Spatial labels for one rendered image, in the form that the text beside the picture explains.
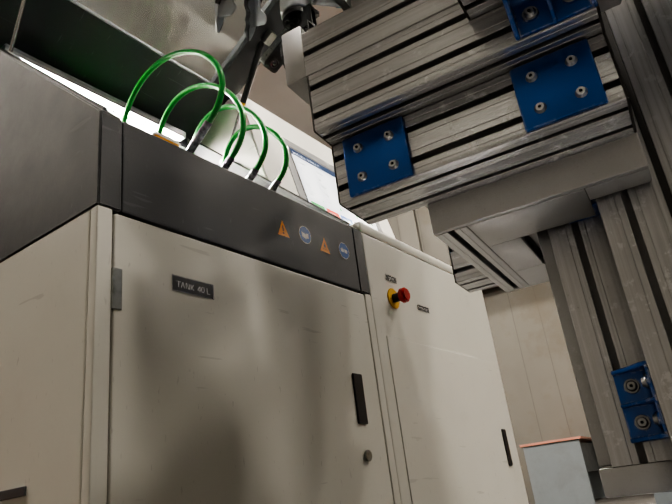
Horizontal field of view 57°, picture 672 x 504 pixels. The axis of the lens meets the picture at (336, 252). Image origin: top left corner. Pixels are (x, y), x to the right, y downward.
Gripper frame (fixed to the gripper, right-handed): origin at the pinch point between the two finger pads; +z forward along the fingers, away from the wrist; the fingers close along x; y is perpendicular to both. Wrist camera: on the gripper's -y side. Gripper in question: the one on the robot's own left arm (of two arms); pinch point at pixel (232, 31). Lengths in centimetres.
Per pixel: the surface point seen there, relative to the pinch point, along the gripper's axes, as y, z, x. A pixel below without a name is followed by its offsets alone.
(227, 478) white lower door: 61, 60, -28
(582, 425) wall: -104, 391, 760
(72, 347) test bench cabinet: 46, 44, -47
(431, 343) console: 41, 61, 49
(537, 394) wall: -176, 385, 756
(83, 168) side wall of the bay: 28, 24, -40
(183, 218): 34, 30, -26
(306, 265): 35, 40, 4
